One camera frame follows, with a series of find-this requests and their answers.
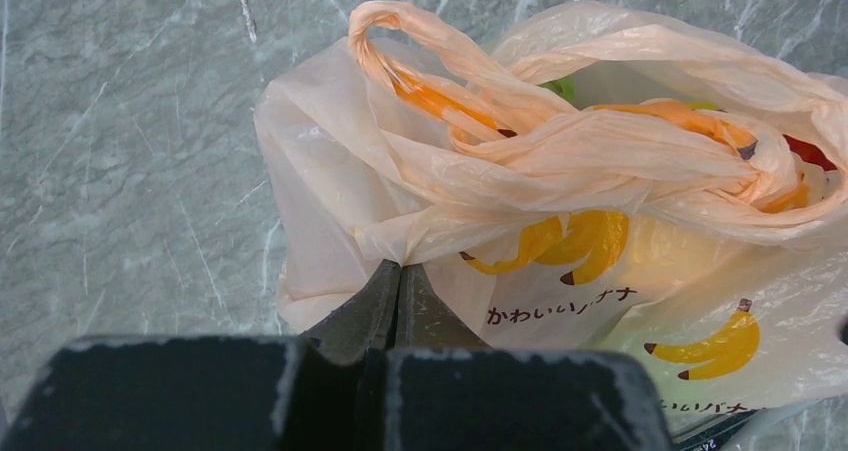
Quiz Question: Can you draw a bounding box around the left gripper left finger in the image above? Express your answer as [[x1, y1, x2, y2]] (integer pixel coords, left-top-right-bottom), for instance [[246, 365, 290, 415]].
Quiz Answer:
[[300, 260, 402, 365]]

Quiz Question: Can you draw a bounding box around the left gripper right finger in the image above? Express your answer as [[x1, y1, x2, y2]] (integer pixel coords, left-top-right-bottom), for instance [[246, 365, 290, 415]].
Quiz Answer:
[[396, 265, 490, 356]]

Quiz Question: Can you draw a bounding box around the orange banana-print plastic bag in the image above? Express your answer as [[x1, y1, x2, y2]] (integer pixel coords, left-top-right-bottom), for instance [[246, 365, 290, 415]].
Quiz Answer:
[[254, 1, 847, 415]]

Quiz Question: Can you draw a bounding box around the green fake fruit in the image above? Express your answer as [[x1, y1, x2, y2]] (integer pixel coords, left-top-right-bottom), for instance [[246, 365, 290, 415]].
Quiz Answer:
[[540, 77, 576, 104]]

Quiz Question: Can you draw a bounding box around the red fake fruit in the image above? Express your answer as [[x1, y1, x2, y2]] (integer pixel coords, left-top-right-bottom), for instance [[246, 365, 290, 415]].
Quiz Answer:
[[783, 134, 837, 172]]

